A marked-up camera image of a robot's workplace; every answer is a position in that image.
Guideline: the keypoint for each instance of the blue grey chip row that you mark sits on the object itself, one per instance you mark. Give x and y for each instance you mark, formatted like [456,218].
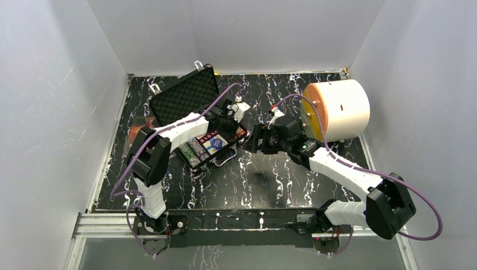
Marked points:
[198,149]

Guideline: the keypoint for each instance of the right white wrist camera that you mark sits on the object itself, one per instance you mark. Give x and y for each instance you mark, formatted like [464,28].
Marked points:
[276,113]

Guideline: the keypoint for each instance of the white orange cylindrical drum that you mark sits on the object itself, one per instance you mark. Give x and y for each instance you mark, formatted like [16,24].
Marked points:
[340,109]

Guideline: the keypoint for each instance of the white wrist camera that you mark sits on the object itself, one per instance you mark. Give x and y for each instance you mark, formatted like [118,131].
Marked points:
[276,113]
[237,109]

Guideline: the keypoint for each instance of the black poker chip case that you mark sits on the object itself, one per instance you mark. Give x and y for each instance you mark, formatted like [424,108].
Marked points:
[185,105]

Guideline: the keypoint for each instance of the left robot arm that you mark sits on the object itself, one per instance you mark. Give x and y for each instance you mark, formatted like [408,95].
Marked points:
[148,158]

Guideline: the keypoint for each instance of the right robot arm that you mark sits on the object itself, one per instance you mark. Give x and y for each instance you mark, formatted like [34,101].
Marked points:
[384,206]

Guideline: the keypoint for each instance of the blue blind button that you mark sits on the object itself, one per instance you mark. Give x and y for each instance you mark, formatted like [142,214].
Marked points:
[216,143]

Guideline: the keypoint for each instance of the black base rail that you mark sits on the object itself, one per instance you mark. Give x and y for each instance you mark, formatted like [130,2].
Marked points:
[181,228]

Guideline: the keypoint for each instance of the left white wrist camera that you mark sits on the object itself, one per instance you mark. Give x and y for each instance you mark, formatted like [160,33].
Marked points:
[237,109]

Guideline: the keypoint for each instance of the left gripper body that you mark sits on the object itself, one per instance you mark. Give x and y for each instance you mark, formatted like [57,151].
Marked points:
[231,121]

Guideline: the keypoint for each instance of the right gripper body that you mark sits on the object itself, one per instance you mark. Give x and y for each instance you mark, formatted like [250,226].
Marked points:
[272,144]

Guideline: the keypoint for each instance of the blue playing card deck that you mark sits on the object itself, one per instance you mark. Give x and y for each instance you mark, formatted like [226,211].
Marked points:
[206,145]

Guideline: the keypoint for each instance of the dark book with orange cover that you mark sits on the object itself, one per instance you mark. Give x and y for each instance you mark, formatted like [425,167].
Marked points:
[140,122]

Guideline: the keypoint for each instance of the red green chip row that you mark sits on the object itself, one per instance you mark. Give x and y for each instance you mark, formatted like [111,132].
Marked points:
[189,156]

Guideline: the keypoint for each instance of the red playing card deck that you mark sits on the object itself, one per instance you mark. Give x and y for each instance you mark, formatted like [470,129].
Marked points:
[206,137]

